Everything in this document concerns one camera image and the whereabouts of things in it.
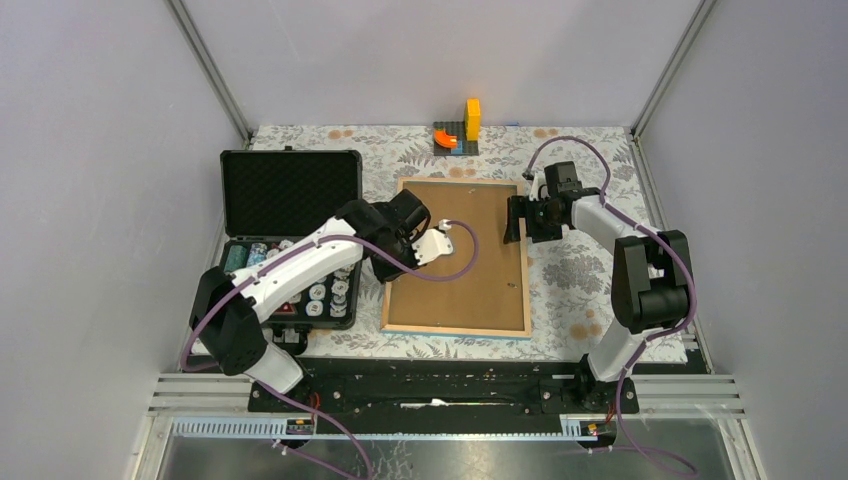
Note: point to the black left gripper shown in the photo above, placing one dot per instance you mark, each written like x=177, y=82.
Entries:
x=385, y=273

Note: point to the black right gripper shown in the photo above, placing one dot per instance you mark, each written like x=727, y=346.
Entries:
x=519, y=207

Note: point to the blue wooden picture frame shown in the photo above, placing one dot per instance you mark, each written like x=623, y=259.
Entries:
x=457, y=291

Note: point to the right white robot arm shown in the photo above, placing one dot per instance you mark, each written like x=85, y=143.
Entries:
x=651, y=292

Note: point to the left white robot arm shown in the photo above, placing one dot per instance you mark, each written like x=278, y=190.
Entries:
x=230, y=308

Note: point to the yellow toy block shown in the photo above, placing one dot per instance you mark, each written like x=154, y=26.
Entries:
x=472, y=119

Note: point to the floral patterned table mat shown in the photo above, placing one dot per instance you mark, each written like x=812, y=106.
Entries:
x=569, y=281

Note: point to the grey toy baseplate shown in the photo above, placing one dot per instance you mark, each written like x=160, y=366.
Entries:
x=454, y=128

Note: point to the orange curved toy block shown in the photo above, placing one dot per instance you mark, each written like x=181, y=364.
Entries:
x=444, y=139

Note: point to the black poker chip case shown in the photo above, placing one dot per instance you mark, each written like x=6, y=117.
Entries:
x=279, y=197

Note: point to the light blue poker chip stack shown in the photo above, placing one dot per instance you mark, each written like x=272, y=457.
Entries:
x=256, y=254

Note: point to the green poker chip stack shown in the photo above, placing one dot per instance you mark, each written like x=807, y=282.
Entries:
x=236, y=258

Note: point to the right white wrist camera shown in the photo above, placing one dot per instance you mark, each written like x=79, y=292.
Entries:
x=538, y=185

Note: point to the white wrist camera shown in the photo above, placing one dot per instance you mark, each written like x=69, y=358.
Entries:
x=431, y=245
x=538, y=185

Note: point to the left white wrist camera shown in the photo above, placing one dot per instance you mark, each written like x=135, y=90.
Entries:
x=431, y=245

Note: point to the brown frame backing board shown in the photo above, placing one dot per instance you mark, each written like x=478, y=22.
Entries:
x=477, y=265

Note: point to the black mounting base rail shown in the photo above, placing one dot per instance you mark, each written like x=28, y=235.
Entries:
x=390, y=391

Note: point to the white slotted cable duct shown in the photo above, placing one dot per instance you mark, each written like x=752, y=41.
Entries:
x=298, y=428

